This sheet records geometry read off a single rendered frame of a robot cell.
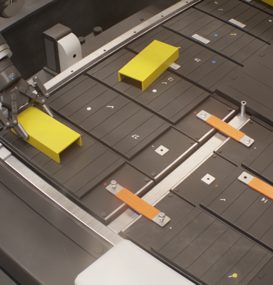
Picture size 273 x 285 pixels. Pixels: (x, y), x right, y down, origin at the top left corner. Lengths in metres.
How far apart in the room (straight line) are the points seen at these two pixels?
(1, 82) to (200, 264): 0.58
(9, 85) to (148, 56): 0.37
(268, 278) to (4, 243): 0.49
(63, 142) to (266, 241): 0.48
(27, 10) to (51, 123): 0.75
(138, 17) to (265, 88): 0.63
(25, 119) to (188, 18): 0.59
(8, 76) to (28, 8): 0.73
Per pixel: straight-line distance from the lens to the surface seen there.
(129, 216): 1.26
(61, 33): 1.71
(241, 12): 1.81
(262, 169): 1.32
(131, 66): 1.52
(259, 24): 1.77
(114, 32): 1.93
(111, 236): 1.22
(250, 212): 1.24
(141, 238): 1.21
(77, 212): 1.27
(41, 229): 1.10
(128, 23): 1.97
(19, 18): 2.03
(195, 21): 1.75
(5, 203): 1.16
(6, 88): 1.39
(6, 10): 1.51
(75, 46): 1.71
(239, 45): 1.67
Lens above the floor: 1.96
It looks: 44 degrees down
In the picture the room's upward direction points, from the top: 3 degrees counter-clockwise
